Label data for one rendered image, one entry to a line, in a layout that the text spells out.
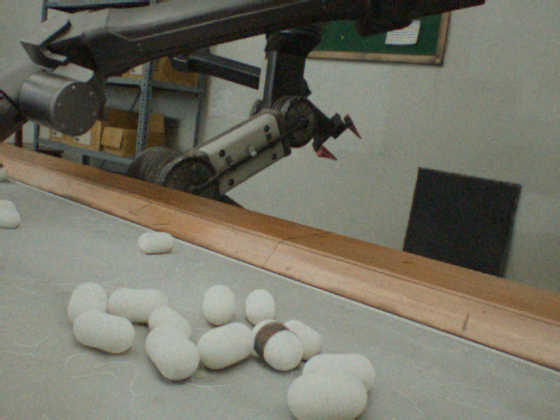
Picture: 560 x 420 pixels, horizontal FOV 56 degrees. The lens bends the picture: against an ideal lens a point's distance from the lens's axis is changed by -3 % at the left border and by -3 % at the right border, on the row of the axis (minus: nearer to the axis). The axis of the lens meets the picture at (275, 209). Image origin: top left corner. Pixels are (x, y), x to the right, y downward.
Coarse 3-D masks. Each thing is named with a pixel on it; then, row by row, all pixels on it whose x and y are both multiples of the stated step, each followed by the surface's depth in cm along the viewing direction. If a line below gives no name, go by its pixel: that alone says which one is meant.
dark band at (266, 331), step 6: (264, 324) 30; (270, 324) 30; (276, 324) 30; (282, 324) 30; (264, 330) 29; (270, 330) 29; (276, 330) 29; (282, 330) 29; (288, 330) 29; (258, 336) 29; (264, 336) 29; (270, 336) 29; (258, 342) 29; (264, 342) 29; (258, 348) 29; (264, 348) 29; (258, 354) 30; (264, 360) 29; (270, 366) 29
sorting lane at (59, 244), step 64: (0, 192) 66; (64, 256) 44; (128, 256) 46; (192, 256) 49; (0, 320) 30; (64, 320) 32; (192, 320) 34; (320, 320) 37; (384, 320) 39; (0, 384) 24; (64, 384) 25; (128, 384) 25; (192, 384) 26; (256, 384) 27; (384, 384) 29; (448, 384) 30; (512, 384) 31
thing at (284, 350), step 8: (264, 320) 30; (272, 320) 30; (256, 328) 30; (272, 336) 29; (280, 336) 28; (288, 336) 28; (296, 336) 29; (272, 344) 28; (280, 344) 28; (288, 344) 28; (296, 344) 28; (264, 352) 29; (272, 352) 28; (280, 352) 28; (288, 352) 28; (296, 352) 28; (272, 360) 28; (280, 360) 28; (288, 360) 28; (296, 360) 28; (280, 368) 28; (288, 368) 28
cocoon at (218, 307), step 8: (216, 288) 35; (224, 288) 35; (208, 296) 34; (216, 296) 34; (224, 296) 34; (232, 296) 35; (208, 304) 33; (216, 304) 33; (224, 304) 33; (232, 304) 34; (208, 312) 33; (216, 312) 33; (224, 312) 33; (232, 312) 34; (208, 320) 34; (216, 320) 33; (224, 320) 33
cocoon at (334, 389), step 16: (304, 384) 24; (320, 384) 24; (336, 384) 24; (352, 384) 24; (288, 400) 24; (304, 400) 23; (320, 400) 23; (336, 400) 23; (352, 400) 24; (304, 416) 23; (320, 416) 23; (336, 416) 24; (352, 416) 24
